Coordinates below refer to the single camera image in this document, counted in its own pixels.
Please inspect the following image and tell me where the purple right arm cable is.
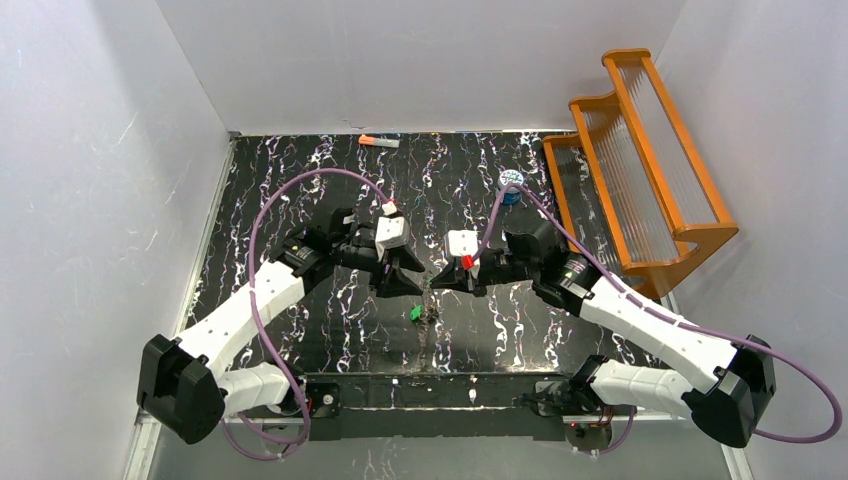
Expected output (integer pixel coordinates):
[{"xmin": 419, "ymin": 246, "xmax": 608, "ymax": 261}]
[{"xmin": 470, "ymin": 184, "xmax": 844, "ymax": 457}]

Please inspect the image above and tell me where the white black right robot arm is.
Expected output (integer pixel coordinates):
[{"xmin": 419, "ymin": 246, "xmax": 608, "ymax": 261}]
[{"xmin": 431, "ymin": 223, "xmax": 776, "ymax": 448}]

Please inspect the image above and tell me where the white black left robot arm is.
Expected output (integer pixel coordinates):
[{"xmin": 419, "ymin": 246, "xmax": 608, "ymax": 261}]
[{"xmin": 136, "ymin": 203, "xmax": 424, "ymax": 445}]

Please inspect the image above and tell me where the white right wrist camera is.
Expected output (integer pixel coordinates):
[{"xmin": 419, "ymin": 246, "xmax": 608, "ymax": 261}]
[{"xmin": 444, "ymin": 230, "xmax": 480, "ymax": 274}]

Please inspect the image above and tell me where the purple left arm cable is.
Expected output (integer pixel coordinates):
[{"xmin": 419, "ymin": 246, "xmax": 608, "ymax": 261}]
[{"xmin": 218, "ymin": 168, "xmax": 399, "ymax": 462}]

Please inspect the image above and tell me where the orange white marker pen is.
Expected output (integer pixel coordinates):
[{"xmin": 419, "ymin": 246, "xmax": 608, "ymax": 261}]
[{"xmin": 358, "ymin": 135, "xmax": 400, "ymax": 149}]

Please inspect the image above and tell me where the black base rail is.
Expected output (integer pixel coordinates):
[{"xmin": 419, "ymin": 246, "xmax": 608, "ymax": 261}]
[{"xmin": 241, "ymin": 372, "xmax": 617, "ymax": 444}]

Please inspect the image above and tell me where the round metal key organizer disc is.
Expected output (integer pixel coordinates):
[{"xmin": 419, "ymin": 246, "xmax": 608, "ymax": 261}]
[{"xmin": 419, "ymin": 290, "xmax": 439, "ymax": 371}]

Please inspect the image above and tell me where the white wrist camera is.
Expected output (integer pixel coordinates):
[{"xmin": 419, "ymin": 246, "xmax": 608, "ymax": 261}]
[
  {"xmin": 444, "ymin": 230, "xmax": 480, "ymax": 274},
  {"xmin": 374, "ymin": 200, "xmax": 410, "ymax": 260}
]

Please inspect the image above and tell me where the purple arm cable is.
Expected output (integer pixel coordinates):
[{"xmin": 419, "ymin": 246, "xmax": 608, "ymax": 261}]
[
  {"xmin": 218, "ymin": 168, "xmax": 399, "ymax": 462},
  {"xmin": 470, "ymin": 184, "xmax": 844, "ymax": 457}
]

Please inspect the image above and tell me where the blue white paint jar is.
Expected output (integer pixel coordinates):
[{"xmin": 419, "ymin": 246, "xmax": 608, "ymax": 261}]
[{"xmin": 498, "ymin": 169, "xmax": 525, "ymax": 205}]

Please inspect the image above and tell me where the orange wooden tiered rack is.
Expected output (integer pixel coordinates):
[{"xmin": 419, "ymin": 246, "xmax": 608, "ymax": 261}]
[{"xmin": 542, "ymin": 48, "xmax": 739, "ymax": 299}]

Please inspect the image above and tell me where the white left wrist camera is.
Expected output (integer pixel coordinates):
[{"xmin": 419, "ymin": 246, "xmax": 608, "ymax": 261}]
[{"xmin": 374, "ymin": 200, "xmax": 410, "ymax": 260}]

